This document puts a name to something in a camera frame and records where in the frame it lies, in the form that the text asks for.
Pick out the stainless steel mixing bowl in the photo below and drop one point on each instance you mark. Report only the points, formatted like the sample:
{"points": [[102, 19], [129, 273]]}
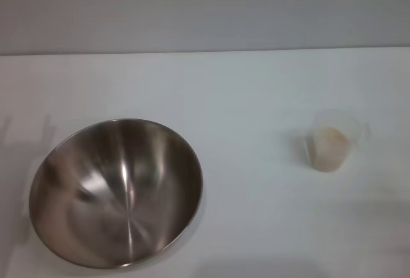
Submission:
{"points": [[121, 194]]}

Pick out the white rice grains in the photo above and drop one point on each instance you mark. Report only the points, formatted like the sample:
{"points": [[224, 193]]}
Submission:
{"points": [[328, 150]]}

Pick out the clear plastic measuring cup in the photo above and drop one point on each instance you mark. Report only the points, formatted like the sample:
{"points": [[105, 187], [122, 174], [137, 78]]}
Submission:
{"points": [[339, 121]]}

